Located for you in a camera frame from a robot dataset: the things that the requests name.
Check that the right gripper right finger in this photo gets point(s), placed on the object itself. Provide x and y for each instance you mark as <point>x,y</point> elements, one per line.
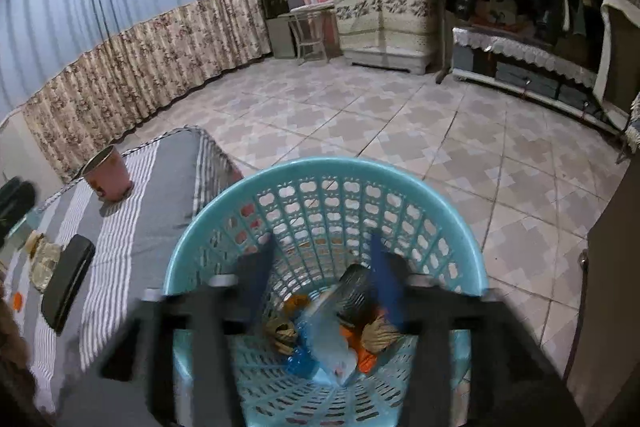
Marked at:
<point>513,383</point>

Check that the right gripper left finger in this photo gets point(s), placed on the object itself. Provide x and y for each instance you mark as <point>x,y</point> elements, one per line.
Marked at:
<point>135,382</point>

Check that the printed snack wrapper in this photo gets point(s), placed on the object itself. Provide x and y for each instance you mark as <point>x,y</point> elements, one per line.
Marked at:
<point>44,261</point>

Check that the brown paper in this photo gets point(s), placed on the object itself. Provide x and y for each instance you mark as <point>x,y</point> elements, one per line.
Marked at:
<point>379,335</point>
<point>282,334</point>

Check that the orange plastic cap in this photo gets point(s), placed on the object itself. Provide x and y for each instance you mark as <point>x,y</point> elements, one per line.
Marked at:
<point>17,302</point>

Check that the blue plastic bag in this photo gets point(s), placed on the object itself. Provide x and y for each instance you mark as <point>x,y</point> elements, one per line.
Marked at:
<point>301,362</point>

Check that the black mesh cup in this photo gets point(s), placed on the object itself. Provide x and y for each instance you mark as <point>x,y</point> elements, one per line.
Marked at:
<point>357,304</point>

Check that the orange fruit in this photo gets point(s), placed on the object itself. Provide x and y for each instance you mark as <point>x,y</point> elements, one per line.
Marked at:
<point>295,304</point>

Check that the white blue paper packet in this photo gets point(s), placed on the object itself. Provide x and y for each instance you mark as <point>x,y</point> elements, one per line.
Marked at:
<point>321,331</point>

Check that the orange plastic bag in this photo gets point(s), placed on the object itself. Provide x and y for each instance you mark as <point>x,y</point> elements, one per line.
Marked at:
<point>360,340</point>

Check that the black notebook case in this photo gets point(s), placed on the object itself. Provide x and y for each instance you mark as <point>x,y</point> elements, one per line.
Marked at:
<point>65,282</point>

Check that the pink metal mug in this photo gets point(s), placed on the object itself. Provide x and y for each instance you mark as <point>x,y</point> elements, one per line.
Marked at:
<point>107,174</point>

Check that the teal plastic basket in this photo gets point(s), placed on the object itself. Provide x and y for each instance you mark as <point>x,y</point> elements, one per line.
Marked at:
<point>321,211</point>

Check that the blue floral curtain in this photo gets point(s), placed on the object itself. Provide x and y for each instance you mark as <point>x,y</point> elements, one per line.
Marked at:
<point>84,72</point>

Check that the low bench with lace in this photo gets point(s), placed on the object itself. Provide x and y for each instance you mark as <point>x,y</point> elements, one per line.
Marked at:
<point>528,72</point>

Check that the covered television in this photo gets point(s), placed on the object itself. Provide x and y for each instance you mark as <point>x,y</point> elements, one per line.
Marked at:
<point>617,83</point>

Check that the grey water dispenser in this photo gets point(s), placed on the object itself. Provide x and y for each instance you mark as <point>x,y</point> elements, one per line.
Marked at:
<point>279,32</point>

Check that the cloth covered cabinet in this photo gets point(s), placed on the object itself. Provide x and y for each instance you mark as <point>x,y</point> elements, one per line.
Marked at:
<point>391,34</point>

